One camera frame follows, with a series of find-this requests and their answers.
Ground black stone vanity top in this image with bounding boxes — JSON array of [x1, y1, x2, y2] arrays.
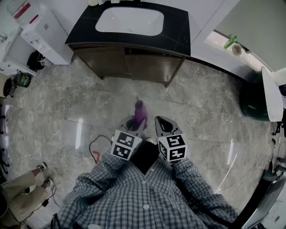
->
[[65, 1, 191, 57]]

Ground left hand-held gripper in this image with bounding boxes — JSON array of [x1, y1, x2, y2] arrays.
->
[[110, 115, 147, 161]]

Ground person's right forearm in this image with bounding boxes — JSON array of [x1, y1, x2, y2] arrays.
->
[[171, 158, 226, 202]]

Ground dark green bin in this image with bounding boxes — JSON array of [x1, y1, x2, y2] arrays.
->
[[239, 70, 272, 122]]

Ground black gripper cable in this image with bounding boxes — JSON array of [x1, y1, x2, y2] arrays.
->
[[88, 135, 112, 165], [176, 185, 238, 227]]

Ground black stool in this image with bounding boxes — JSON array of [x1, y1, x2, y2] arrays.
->
[[3, 77, 17, 98]]

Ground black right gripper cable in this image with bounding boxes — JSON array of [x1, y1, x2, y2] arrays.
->
[[176, 185, 238, 227]]

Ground purple cloth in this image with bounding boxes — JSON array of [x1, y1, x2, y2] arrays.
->
[[133, 100, 149, 131]]

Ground brown wooden vanity cabinet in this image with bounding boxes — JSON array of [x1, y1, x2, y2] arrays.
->
[[68, 43, 187, 88]]

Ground person's plaid shirt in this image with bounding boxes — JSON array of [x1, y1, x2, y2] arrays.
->
[[57, 152, 239, 229]]

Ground silver and black panel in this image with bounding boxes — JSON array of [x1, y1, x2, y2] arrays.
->
[[234, 176, 286, 229]]

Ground black power adapter with cable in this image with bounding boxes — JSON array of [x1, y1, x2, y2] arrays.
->
[[29, 185, 61, 216]]

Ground white marble ledge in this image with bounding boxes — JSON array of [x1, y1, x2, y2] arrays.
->
[[191, 29, 276, 81]]

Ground black bag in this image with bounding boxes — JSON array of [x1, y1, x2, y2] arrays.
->
[[26, 50, 53, 71]]

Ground green plastic bottle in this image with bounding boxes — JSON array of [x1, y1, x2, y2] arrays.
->
[[224, 35, 238, 50]]

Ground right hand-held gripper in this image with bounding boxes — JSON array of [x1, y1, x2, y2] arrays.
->
[[155, 115, 188, 162]]

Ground white appliance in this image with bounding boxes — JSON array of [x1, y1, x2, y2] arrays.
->
[[20, 6, 75, 66]]

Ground black mesh waste bin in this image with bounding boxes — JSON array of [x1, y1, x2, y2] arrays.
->
[[13, 70, 34, 89]]

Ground white sink basin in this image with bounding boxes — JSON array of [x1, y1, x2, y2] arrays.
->
[[95, 6, 165, 37]]

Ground person's left forearm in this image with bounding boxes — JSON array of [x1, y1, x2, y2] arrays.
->
[[76, 151, 135, 195]]

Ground round brown scrubber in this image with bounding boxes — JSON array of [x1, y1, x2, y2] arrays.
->
[[231, 43, 243, 55]]

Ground clear box with red label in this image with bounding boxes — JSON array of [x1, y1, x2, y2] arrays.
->
[[6, 0, 39, 25]]

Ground person's black trousers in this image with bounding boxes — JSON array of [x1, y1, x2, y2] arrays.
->
[[130, 140, 160, 175]]

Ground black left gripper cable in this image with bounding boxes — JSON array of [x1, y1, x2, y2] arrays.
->
[[88, 135, 112, 165]]

